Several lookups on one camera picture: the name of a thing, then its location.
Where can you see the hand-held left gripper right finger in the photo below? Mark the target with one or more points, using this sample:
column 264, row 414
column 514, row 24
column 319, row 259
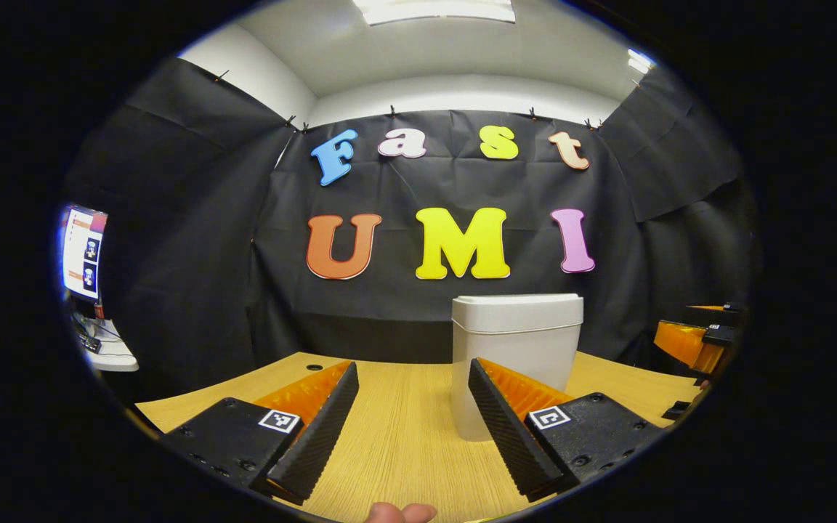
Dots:
column 509, row 439

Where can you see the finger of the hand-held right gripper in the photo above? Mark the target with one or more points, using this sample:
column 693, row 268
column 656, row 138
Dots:
column 731, row 314
column 720, row 335

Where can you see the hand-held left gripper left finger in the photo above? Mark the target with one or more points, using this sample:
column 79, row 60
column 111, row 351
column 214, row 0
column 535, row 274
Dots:
column 320, row 436

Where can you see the white desktop garbage bin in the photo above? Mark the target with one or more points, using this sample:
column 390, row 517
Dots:
column 520, row 341

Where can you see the wooden desktop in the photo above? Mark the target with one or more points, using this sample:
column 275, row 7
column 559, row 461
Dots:
column 404, row 436

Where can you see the black backdrop cloth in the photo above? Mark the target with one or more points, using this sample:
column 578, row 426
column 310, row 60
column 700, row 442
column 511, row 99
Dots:
column 208, row 254

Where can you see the white side table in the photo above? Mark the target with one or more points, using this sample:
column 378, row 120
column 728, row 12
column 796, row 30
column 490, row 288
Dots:
column 115, row 356

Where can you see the small ceiling light panel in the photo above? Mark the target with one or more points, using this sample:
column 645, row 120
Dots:
column 640, row 62

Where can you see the long ceiling light panel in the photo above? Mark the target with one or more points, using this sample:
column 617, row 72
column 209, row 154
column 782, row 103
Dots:
column 433, row 10

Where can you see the wall poster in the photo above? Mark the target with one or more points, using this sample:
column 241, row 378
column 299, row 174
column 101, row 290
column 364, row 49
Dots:
column 84, row 254

